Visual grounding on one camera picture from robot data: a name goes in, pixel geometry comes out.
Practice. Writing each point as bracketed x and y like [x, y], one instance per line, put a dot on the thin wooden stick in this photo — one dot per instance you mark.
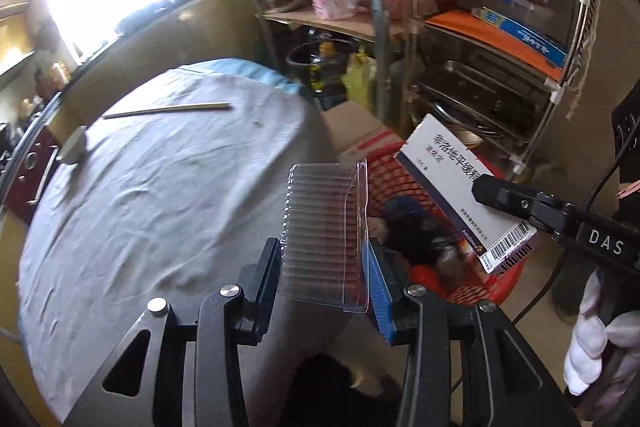
[165, 109]

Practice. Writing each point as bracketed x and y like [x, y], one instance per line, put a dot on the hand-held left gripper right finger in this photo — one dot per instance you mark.
[382, 299]

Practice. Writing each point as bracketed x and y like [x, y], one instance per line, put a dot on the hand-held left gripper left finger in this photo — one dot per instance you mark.
[270, 279]

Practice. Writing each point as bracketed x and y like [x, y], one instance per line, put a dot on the person's right hand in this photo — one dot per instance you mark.
[585, 347]

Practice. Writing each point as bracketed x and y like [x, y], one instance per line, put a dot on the yellow plastic bag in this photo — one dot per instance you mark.
[360, 79]

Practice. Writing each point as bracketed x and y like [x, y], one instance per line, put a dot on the dark red cabinet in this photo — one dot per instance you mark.
[27, 182]

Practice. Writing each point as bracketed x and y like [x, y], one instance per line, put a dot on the white medicine box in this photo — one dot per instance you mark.
[445, 167]

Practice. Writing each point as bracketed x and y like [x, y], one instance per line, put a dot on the cardboard box with red tape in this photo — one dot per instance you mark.
[352, 127]

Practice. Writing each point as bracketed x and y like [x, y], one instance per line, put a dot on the cooking oil bottle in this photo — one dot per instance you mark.
[324, 67]

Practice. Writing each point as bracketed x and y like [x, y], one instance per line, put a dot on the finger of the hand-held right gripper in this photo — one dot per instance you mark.
[520, 204]

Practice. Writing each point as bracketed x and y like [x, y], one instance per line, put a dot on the grey tablecloth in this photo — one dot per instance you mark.
[175, 187]

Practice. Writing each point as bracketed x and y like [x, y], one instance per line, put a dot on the clear plastic ridged tray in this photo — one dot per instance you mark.
[322, 237]

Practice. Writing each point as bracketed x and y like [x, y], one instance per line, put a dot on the red plastic mesh basket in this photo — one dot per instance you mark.
[385, 179]

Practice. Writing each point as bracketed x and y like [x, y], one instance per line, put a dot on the steel tray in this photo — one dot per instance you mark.
[475, 82]

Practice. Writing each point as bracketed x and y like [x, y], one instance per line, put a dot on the metal shelf rack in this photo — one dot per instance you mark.
[392, 52]

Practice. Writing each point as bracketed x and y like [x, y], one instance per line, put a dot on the black round pot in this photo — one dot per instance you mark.
[299, 57]

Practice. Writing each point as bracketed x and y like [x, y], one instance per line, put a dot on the long blue box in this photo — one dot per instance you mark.
[525, 39]

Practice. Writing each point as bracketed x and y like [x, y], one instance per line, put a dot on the blue crumpled wrapper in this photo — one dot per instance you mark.
[402, 207]

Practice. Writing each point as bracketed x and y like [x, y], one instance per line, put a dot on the orange board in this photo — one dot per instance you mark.
[460, 29]

